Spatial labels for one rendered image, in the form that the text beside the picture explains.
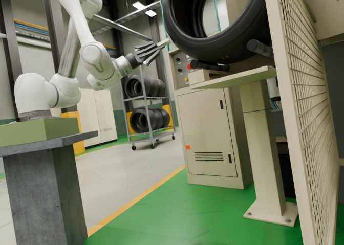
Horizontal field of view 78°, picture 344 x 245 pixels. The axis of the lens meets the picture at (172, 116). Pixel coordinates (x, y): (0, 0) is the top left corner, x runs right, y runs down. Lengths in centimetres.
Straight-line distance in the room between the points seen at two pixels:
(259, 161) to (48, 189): 115
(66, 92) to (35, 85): 19
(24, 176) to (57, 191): 18
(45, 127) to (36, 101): 24
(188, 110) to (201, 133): 24
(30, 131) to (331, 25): 142
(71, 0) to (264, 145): 127
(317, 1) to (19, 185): 166
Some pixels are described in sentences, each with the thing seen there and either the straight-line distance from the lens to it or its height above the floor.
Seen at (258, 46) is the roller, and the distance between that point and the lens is 96.
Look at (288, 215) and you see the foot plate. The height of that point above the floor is 1.
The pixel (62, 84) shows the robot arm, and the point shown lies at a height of 96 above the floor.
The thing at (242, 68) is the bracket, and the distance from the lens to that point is 132.
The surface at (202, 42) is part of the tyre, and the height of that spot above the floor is 97.
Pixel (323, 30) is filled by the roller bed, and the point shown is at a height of 93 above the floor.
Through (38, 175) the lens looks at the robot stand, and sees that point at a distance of 131.
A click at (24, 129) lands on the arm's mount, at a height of 72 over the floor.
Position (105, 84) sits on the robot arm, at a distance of 106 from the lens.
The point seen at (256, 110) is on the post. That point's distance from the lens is 132.
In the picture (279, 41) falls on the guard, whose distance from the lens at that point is 40.
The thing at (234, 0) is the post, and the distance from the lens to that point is 145.
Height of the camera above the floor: 68
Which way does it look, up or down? level
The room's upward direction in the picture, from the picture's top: 9 degrees counter-clockwise
